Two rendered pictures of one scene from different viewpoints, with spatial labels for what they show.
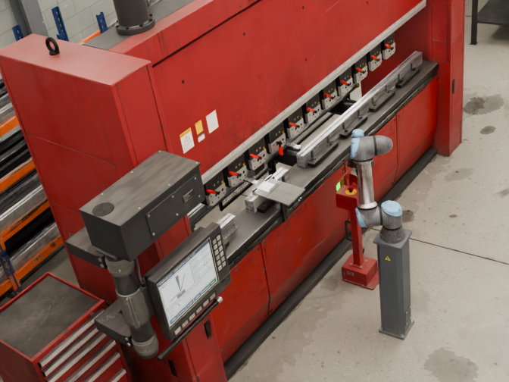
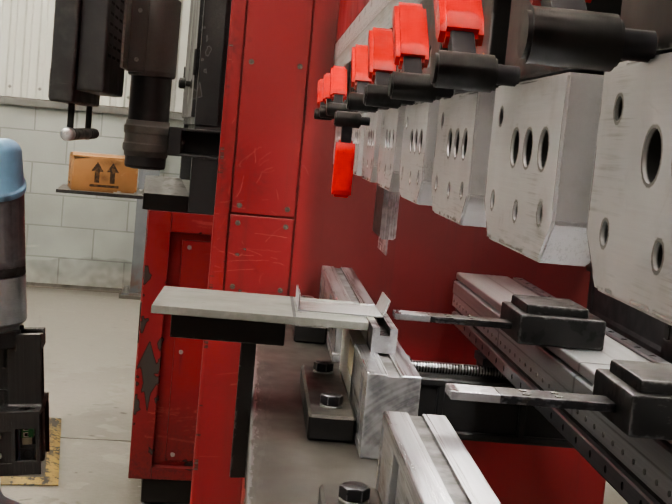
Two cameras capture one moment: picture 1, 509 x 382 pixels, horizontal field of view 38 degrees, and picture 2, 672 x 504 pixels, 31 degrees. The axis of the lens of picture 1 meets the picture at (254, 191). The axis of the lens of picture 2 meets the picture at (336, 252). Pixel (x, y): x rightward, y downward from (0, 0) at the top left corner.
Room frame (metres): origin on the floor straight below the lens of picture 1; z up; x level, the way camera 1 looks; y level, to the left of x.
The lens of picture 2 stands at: (4.86, -1.20, 1.22)
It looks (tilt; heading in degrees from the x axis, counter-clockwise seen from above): 5 degrees down; 133
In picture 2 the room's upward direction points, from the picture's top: 5 degrees clockwise
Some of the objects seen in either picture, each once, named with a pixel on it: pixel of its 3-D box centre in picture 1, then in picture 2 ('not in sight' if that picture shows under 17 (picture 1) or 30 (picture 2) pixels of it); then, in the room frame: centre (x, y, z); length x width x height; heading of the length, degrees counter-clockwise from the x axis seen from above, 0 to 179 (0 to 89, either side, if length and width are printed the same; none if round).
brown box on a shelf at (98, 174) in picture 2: not in sight; (103, 173); (1.77, 1.02, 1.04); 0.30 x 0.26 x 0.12; 142
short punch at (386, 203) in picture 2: (257, 167); (385, 214); (3.87, -0.05, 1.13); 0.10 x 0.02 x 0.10; 137
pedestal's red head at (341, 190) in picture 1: (353, 191); not in sight; (3.98, -0.64, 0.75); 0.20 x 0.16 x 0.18; 141
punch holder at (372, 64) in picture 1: (370, 56); not in sight; (4.87, -0.99, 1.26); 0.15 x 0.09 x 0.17; 137
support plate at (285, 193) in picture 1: (279, 191); (260, 307); (3.76, -0.15, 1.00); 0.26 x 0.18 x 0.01; 47
